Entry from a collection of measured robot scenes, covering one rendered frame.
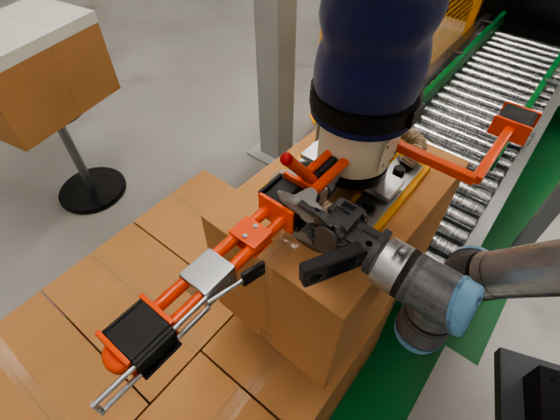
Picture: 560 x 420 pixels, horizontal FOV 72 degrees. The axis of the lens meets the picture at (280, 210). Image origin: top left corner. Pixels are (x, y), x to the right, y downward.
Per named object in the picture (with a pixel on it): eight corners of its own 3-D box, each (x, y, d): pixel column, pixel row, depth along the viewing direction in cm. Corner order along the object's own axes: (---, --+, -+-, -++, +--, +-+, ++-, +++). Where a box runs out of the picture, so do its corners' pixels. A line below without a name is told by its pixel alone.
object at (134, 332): (149, 307, 63) (142, 292, 59) (180, 335, 60) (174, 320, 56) (105, 347, 58) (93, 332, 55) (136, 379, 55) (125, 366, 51)
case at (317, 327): (332, 196, 150) (345, 106, 121) (427, 250, 133) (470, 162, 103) (218, 301, 119) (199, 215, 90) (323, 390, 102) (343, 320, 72)
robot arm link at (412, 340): (456, 327, 76) (479, 301, 67) (421, 369, 72) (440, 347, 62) (416, 296, 81) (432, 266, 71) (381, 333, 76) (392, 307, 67)
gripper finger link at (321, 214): (298, 207, 72) (334, 237, 70) (292, 213, 71) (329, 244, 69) (305, 194, 68) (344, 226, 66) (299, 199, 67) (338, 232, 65)
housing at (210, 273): (211, 261, 69) (207, 245, 66) (238, 282, 66) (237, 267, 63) (181, 287, 66) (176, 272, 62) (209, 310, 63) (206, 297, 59)
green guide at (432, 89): (487, 19, 281) (492, 7, 274) (502, 23, 277) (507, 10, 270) (380, 124, 198) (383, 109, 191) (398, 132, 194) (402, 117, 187)
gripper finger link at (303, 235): (294, 214, 82) (331, 227, 76) (277, 231, 79) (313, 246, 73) (292, 202, 80) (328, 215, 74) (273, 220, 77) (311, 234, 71)
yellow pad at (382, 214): (395, 154, 105) (400, 140, 101) (430, 170, 101) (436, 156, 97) (324, 230, 87) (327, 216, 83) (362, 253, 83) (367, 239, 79)
